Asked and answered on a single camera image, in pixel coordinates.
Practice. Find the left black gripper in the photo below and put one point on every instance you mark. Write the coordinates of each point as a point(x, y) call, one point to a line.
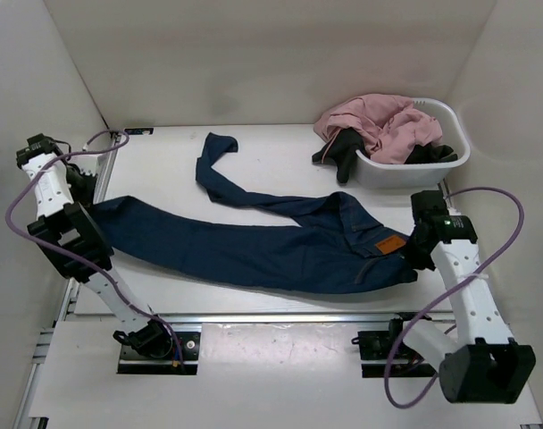
point(87, 198)

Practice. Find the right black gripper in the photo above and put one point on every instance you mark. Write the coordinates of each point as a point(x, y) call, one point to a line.
point(415, 261)

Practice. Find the navy blue denim trousers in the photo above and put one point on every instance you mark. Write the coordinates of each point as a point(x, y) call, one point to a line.
point(335, 246)

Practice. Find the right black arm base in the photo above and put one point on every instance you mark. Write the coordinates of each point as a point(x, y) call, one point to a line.
point(374, 347)

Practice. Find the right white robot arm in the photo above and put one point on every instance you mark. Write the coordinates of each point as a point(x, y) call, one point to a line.
point(461, 334)

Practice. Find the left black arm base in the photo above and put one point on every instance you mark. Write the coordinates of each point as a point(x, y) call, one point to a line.
point(153, 351)

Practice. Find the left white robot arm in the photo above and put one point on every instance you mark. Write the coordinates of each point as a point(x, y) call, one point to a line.
point(119, 298)

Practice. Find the blue label sticker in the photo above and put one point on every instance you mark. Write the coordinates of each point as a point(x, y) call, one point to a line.
point(140, 131)

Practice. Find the white plastic laundry basket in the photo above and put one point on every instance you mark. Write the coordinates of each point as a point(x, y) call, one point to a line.
point(401, 176)

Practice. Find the black garment with pink stripe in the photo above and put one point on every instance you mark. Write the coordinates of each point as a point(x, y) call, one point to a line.
point(341, 152)

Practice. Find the white front panel board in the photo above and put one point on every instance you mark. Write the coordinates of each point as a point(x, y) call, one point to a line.
point(264, 376)

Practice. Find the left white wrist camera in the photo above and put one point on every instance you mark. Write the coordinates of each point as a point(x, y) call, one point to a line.
point(88, 165)

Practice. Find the left aluminium frame rail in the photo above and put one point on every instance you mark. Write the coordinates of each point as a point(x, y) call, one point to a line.
point(62, 228)

